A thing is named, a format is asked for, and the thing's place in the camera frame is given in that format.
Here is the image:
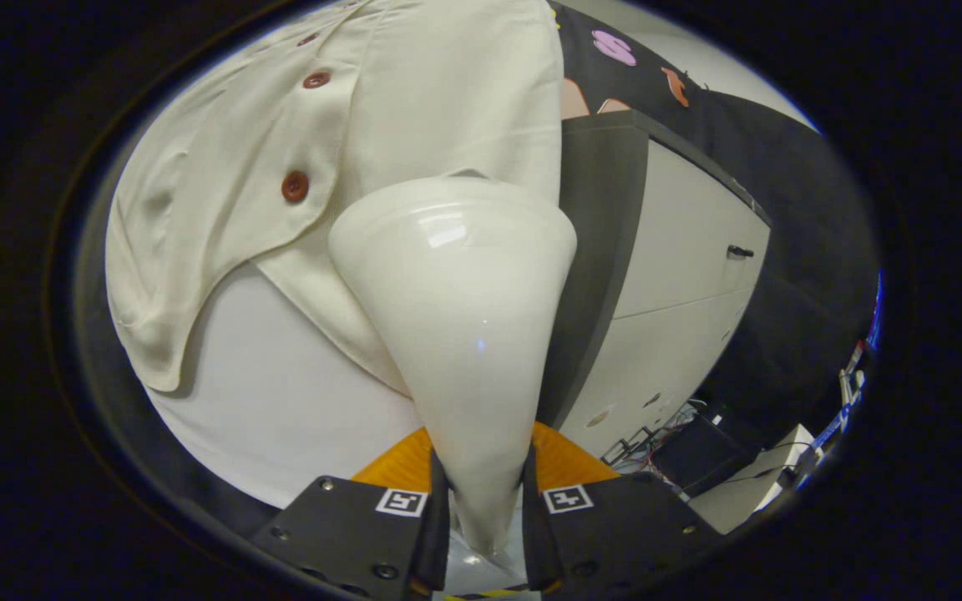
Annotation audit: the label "black box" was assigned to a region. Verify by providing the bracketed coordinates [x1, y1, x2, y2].
[651, 412, 755, 499]

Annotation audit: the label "cream button-up shirt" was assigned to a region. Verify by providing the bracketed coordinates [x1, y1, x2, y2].
[104, 0, 566, 398]

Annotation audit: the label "white board panel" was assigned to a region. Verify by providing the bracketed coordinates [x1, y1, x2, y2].
[145, 262, 425, 511]

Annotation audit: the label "white garment steamer head with hose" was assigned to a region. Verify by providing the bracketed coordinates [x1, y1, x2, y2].
[328, 176, 579, 557]

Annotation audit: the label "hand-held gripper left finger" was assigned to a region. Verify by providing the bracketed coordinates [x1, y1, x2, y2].
[251, 426, 452, 601]

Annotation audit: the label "grey cabinet with dark top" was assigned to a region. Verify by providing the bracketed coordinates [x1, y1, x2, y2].
[534, 111, 773, 436]

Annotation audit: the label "white box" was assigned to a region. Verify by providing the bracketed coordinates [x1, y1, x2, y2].
[688, 423, 818, 536]

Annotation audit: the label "floor cables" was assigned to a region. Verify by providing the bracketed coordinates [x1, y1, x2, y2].
[600, 399, 701, 470]

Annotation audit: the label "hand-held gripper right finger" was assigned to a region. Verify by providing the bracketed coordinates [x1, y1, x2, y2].
[521, 421, 724, 601]

